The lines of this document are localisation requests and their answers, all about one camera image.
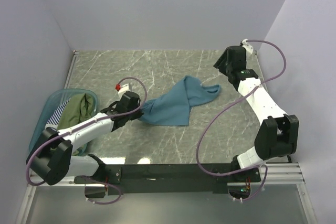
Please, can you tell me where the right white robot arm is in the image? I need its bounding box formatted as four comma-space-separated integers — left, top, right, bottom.
214, 45, 299, 182

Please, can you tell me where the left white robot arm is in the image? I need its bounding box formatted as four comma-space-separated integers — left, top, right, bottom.
26, 91, 142, 186

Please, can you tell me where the olive green tank top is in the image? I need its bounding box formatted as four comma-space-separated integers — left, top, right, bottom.
57, 93, 95, 130

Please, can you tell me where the blue white striped tank top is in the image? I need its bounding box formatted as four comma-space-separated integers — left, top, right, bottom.
45, 99, 70, 130

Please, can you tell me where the translucent teal laundry basket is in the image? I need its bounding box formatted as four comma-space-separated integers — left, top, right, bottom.
29, 89, 98, 151

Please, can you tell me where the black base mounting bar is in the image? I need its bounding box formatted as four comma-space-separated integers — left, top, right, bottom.
74, 164, 261, 199

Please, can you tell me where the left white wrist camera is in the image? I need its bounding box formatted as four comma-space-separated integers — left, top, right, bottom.
115, 83, 132, 98

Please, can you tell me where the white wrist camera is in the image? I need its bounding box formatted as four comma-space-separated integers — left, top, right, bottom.
115, 83, 132, 98
240, 39, 254, 55

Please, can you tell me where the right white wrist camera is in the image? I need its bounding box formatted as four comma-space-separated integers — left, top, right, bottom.
240, 39, 254, 55

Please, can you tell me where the aluminium frame rail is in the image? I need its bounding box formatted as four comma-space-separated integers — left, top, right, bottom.
30, 163, 305, 187

